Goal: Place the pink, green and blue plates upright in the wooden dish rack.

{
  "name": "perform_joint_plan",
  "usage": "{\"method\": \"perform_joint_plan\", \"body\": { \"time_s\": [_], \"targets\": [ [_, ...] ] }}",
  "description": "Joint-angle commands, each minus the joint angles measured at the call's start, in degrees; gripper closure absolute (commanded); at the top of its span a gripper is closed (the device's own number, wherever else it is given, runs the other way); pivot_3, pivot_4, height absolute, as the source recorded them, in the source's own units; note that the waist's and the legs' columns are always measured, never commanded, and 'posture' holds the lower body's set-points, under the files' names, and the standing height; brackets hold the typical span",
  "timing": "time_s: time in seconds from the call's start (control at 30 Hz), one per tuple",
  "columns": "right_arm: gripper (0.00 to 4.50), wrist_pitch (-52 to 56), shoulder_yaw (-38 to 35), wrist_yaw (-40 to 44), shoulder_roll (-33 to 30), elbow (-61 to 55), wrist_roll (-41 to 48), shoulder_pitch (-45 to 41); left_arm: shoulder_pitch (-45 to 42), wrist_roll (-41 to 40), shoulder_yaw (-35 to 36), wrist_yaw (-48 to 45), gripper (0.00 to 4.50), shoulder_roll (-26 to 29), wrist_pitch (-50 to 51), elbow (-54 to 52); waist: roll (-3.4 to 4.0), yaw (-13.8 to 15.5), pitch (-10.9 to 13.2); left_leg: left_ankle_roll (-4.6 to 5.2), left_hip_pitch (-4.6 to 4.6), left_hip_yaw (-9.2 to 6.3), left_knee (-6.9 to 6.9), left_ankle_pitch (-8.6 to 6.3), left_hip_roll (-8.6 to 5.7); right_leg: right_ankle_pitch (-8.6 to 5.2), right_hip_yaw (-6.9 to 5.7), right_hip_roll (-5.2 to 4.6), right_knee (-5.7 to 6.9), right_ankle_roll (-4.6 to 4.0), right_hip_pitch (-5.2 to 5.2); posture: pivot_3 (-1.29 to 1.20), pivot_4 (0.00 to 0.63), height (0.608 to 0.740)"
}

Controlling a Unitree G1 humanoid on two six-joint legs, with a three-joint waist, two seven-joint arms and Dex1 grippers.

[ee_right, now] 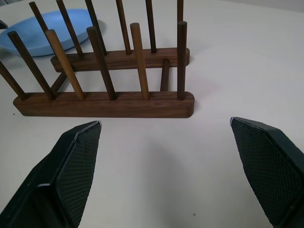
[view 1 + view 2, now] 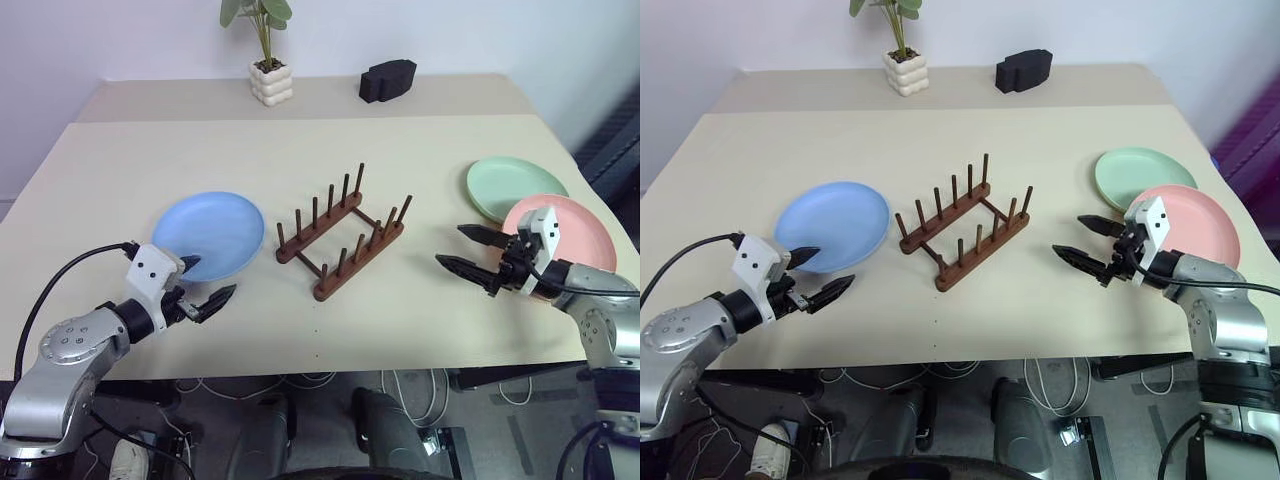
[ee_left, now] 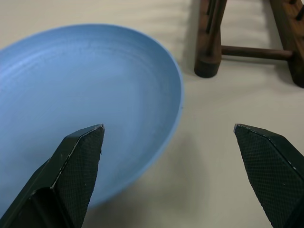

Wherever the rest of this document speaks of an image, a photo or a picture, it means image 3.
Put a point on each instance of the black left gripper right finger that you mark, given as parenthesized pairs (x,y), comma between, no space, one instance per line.
(273,171)

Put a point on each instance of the blue plate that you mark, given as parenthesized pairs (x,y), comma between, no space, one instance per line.
(78,95)

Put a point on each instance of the dark wooden rack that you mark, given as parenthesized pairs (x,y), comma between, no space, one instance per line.
(211,45)

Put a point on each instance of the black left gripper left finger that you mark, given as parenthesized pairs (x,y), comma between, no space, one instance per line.
(71,175)

